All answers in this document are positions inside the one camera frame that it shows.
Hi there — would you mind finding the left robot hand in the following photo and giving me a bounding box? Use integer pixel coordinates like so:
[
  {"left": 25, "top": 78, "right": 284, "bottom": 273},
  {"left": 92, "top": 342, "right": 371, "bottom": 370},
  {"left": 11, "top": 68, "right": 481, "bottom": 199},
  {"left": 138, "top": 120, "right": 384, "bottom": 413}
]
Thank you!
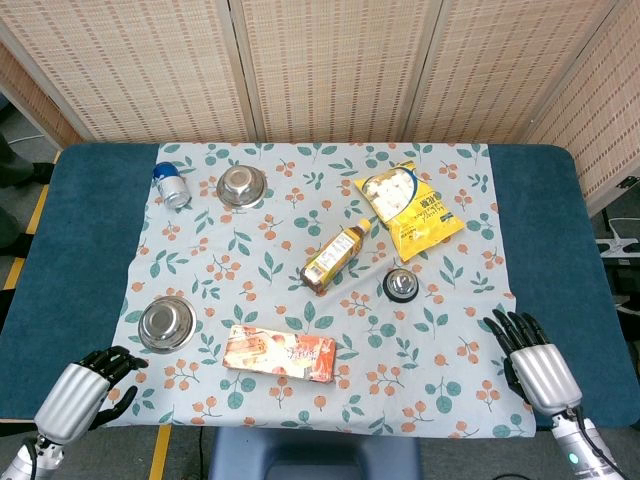
[{"left": 33, "top": 345, "right": 150, "bottom": 446}]

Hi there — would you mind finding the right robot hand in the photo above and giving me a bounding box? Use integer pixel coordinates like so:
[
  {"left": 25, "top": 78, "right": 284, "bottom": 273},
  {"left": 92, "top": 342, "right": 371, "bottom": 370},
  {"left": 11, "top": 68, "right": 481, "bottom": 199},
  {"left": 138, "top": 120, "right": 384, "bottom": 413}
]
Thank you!
[{"left": 483, "top": 309, "right": 584, "bottom": 416}]

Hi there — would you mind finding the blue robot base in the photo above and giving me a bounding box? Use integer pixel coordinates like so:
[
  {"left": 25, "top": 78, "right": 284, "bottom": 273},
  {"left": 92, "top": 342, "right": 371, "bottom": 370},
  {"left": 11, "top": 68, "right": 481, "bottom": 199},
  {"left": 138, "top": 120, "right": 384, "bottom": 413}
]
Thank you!
[{"left": 207, "top": 427, "right": 422, "bottom": 480}]

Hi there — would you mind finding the silver metal bowl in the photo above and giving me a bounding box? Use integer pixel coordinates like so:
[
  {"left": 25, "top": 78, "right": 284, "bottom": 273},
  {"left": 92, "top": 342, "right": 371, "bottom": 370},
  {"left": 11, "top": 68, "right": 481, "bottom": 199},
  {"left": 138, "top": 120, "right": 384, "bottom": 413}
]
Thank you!
[{"left": 382, "top": 268, "right": 420, "bottom": 303}]

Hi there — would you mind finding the large steel bowl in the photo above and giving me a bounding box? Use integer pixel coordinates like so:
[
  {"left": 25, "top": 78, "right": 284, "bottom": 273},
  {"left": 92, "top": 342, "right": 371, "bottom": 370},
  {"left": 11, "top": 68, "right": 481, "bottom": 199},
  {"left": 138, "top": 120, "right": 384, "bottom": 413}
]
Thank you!
[{"left": 137, "top": 295, "right": 198, "bottom": 354}]

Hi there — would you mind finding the orange biscuit box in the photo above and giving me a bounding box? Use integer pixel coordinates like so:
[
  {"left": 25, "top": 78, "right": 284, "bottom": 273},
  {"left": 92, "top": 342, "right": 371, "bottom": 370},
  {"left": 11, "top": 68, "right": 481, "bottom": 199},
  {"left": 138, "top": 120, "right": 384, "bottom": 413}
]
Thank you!
[{"left": 222, "top": 324, "right": 338, "bottom": 385}]

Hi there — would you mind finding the yellow snack bag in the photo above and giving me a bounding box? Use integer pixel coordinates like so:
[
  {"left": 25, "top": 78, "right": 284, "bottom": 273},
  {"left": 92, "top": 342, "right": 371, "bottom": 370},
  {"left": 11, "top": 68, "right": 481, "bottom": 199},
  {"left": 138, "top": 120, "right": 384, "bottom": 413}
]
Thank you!
[{"left": 353, "top": 160, "right": 467, "bottom": 264}]

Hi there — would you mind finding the blue silver drink can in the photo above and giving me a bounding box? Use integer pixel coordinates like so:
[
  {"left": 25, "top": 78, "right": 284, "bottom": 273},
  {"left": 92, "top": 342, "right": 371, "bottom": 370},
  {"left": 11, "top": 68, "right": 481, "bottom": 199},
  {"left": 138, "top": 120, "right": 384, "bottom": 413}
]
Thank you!
[{"left": 152, "top": 161, "right": 193, "bottom": 210}]

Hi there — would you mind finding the yellow labelled tea bottle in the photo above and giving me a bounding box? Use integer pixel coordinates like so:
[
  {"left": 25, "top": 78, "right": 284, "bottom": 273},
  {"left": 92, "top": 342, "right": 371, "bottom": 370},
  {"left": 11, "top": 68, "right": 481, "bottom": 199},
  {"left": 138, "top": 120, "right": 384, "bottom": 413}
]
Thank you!
[{"left": 298, "top": 217, "right": 373, "bottom": 294}]

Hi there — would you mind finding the floral patterned tablecloth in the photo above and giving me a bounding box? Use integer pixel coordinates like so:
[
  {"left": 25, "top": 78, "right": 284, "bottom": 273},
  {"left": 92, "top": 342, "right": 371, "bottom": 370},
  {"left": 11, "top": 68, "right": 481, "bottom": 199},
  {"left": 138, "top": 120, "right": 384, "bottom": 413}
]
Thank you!
[{"left": 106, "top": 142, "right": 537, "bottom": 440}]

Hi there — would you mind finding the small steel bowl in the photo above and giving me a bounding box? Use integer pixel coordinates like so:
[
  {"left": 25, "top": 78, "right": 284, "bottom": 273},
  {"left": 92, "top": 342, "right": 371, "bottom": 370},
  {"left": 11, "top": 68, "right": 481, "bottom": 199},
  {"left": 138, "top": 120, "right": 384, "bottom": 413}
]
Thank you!
[{"left": 216, "top": 165, "right": 269, "bottom": 210}]

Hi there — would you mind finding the bamboo folding screen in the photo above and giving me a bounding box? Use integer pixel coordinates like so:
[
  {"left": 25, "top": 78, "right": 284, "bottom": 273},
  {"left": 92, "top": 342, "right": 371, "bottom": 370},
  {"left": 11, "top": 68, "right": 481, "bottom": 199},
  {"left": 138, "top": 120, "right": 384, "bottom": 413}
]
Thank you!
[{"left": 0, "top": 0, "right": 640, "bottom": 217}]

